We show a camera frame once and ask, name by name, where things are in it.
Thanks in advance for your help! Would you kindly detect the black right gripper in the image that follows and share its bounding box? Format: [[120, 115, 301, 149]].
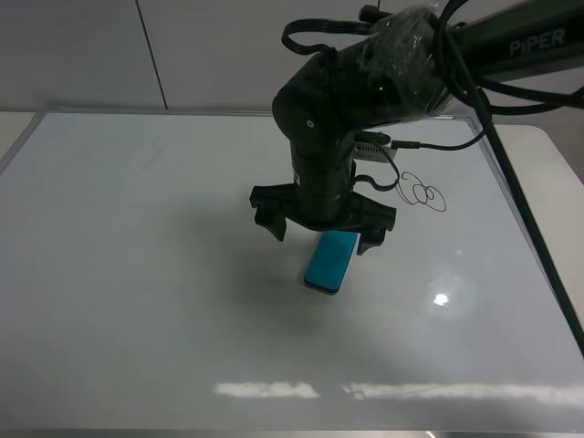
[[249, 141, 396, 256]]

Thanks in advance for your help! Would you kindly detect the blue whiteboard eraser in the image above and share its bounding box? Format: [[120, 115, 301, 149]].
[[303, 231, 358, 295]]

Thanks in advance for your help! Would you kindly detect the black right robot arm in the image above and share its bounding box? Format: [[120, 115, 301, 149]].
[[250, 1, 583, 252]]

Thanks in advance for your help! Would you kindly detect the white framed whiteboard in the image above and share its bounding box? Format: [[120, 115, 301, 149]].
[[1, 112, 583, 433]]

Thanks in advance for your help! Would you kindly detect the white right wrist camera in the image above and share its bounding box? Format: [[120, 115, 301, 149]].
[[353, 131, 397, 163]]

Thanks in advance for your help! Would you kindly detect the black right camera cable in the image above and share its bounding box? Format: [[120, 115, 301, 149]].
[[280, 0, 584, 357]]

